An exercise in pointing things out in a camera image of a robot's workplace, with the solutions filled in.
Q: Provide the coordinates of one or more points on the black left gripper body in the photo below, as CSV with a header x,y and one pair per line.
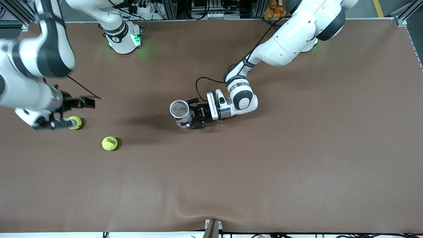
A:
x,y
203,113

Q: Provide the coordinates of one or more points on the white blue tennis ball can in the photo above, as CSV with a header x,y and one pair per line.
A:
x,y
180,110

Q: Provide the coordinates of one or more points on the plain yellow tennis ball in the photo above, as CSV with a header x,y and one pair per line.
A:
x,y
78,122

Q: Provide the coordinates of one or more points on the yellow tennis ball black print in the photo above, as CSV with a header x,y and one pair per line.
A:
x,y
109,144

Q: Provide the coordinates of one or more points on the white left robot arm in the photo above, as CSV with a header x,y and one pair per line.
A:
x,y
290,36

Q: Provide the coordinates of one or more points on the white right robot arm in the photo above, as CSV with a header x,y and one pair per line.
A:
x,y
19,92

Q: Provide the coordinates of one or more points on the brown table mat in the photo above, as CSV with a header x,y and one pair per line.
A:
x,y
211,172

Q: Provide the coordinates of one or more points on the white connector block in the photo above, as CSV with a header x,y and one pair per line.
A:
x,y
214,15

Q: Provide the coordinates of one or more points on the white power strip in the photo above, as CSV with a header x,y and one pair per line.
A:
x,y
145,10

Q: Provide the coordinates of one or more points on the orange packaged snacks pile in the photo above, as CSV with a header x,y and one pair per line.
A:
x,y
274,11

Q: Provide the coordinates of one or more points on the aluminium frame upright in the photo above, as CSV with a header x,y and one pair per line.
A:
x,y
170,10
257,10

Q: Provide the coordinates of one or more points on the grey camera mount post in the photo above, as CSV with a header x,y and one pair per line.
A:
x,y
213,231

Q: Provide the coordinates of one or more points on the aluminium frame corner profile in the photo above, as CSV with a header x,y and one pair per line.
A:
x,y
408,11

